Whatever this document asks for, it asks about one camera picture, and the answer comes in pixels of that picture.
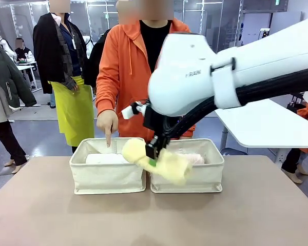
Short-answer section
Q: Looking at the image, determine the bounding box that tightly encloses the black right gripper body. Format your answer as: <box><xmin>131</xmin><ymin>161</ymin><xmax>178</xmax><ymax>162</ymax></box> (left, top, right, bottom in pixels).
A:
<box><xmin>143</xmin><ymin>105</ymin><xmax>171</xmax><ymax>152</ymax></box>

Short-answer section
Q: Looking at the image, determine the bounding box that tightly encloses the yellow towel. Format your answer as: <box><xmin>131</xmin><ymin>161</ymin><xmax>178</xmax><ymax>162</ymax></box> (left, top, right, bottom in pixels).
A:
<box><xmin>122</xmin><ymin>138</ymin><xmax>194</xmax><ymax>188</ymax></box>

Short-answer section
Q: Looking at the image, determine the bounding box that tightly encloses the white towel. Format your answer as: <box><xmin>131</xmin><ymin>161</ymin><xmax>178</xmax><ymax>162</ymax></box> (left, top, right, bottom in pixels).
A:
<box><xmin>85</xmin><ymin>153</ymin><xmax>131</xmax><ymax>165</ymax></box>

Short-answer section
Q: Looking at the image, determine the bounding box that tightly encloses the person's right forearm orange sleeve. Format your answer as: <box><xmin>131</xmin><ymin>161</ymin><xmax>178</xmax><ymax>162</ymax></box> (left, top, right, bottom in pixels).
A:
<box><xmin>95</xmin><ymin>76</ymin><xmax>119</xmax><ymax>118</ymax></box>

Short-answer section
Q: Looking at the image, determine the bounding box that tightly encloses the person's left forearm orange sleeve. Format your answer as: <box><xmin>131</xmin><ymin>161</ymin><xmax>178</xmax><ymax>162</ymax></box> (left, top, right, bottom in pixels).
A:
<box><xmin>181</xmin><ymin>124</ymin><xmax>197</xmax><ymax>139</ymax></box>

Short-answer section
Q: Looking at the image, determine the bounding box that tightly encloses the person's right hand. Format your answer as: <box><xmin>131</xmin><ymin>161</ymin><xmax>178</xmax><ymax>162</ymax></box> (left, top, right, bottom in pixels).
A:
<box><xmin>96</xmin><ymin>111</ymin><xmax>119</xmax><ymax>148</ymax></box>

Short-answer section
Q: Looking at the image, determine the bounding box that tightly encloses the pink rolled towel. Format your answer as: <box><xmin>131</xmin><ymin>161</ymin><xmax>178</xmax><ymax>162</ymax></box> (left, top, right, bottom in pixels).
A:
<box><xmin>181</xmin><ymin>152</ymin><xmax>205</xmax><ymax>165</ymax></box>

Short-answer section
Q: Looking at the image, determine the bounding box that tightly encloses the cream fabric basket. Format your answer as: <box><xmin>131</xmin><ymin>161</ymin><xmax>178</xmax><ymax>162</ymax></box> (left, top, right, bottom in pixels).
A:
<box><xmin>69</xmin><ymin>137</ymin><xmax>147</xmax><ymax>195</ymax></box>
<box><xmin>148</xmin><ymin>138</ymin><xmax>225</xmax><ymax>193</ymax></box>

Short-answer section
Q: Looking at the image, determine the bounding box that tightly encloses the person in orange hoodie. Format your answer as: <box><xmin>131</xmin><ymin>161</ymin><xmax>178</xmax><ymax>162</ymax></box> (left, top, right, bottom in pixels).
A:
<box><xmin>95</xmin><ymin>17</ymin><xmax>197</xmax><ymax>144</ymax></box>

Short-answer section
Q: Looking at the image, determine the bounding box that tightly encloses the yellow-green apron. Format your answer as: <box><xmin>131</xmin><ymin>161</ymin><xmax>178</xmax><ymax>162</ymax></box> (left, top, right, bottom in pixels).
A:
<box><xmin>48</xmin><ymin>75</ymin><xmax>95</xmax><ymax>147</ymax></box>

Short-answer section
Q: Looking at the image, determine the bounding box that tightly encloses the person in dark coat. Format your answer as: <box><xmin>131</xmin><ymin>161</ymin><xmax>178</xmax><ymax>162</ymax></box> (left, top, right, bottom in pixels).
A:
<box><xmin>82</xmin><ymin>29</ymin><xmax>111</xmax><ymax>88</ymax></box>

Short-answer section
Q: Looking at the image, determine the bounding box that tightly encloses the white side table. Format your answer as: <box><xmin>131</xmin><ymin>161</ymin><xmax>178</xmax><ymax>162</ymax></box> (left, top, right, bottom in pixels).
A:
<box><xmin>214</xmin><ymin>98</ymin><xmax>308</xmax><ymax>152</ymax></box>

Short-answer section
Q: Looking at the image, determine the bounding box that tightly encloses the person in black jacket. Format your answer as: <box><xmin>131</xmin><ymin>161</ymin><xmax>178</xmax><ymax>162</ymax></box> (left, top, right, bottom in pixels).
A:
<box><xmin>32</xmin><ymin>0</ymin><xmax>95</xmax><ymax>154</ymax></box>

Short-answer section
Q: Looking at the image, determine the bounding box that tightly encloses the white background desk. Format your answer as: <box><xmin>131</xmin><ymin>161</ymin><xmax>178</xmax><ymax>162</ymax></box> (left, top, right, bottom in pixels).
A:
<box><xmin>16</xmin><ymin>60</ymin><xmax>39</xmax><ymax>90</ymax></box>

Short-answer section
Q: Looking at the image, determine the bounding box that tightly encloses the person in varsity jacket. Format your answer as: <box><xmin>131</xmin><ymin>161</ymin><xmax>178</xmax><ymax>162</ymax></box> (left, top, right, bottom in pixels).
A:
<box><xmin>14</xmin><ymin>37</ymin><xmax>36</xmax><ymax>64</ymax></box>

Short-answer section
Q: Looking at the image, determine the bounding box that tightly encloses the person in black trousers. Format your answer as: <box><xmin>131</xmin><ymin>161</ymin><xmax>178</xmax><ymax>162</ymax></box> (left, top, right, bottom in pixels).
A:
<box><xmin>0</xmin><ymin>37</ymin><xmax>38</xmax><ymax>175</ymax></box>

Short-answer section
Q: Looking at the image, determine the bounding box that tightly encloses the white mannequin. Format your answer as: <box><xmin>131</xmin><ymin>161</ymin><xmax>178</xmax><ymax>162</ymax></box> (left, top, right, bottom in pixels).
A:
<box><xmin>0</xmin><ymin>35</ymin><xmax>16</xmax><ymax>59</ymax></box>

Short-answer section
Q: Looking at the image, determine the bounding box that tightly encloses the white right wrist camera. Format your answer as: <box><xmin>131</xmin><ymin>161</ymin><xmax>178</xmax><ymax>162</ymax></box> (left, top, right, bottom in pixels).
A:
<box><xmin>121</xmin><ymin>101</ymin><xmax>147</xmax><ymax>120</ymax></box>

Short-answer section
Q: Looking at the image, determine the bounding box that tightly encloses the black cable bundle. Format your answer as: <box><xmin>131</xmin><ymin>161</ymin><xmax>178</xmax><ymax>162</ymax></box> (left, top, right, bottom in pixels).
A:
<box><xmin>164</xmin><ymin>74</ymin><xmax>308</xmax><ymax>140</ymax></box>

